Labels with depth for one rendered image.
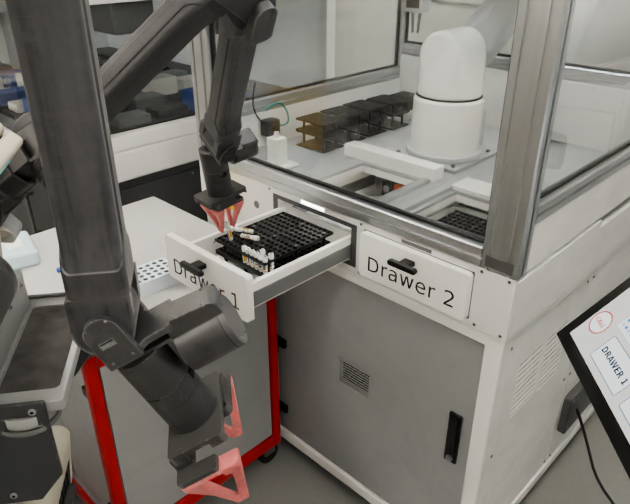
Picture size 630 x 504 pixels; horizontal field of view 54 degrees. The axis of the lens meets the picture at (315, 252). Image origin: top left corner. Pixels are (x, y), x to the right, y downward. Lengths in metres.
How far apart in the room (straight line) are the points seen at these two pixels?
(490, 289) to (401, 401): 0.47
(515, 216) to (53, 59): 0.89
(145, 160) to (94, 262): 1.61
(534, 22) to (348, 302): 0.81
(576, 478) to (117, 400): 1.44
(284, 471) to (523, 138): 1.36
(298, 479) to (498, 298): 1.04
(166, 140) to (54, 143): 1.67
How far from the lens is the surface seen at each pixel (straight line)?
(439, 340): 1.44
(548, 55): 1.11
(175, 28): 0.92
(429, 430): 1.61
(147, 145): 2.16
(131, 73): 0.95
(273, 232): 1.48
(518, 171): 1.17
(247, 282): 1.24
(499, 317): 1.30
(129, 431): 1.61
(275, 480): 2.08
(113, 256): 0.57
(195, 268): 1.32
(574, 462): 2.29
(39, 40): 0.52
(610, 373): 0.97
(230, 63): 1.06
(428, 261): 1.32
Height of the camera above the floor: 1.55
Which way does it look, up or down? 28 degrees down
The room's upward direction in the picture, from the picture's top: straight up
